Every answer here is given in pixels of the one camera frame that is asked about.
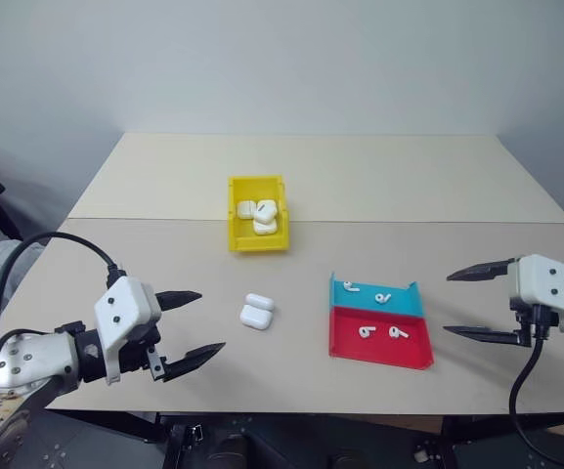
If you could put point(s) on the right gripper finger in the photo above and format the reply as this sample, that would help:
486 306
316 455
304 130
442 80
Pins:
487 333
482 270

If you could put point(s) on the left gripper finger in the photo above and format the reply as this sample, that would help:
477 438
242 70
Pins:
179 299
193 359

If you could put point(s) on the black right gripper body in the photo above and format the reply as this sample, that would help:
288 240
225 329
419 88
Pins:
526 317

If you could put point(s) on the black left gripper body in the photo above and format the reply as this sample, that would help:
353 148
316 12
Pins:
137 349

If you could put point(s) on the white earbud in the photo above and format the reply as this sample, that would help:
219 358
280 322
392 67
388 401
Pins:
350 286
365 332
398 333
382 297

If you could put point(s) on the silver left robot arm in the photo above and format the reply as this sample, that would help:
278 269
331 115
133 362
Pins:
22 356

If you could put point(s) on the yellow plastic bin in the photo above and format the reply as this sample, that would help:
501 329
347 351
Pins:
257 243

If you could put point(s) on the blue plastic tray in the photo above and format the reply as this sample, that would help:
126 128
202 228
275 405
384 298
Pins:
408 303

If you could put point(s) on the dark rounded shape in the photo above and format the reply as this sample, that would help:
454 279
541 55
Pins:
230 447

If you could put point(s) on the red plastic tray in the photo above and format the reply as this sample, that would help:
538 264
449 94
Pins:
384 352

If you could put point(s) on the dark grey metal panel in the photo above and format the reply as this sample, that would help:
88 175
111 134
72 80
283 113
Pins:
81 444

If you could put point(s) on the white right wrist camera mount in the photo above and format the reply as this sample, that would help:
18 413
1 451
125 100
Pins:
540 281

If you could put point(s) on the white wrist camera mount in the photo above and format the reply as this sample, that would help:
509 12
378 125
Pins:
125 305
540 281

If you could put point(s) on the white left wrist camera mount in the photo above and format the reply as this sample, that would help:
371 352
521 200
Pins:
125 305

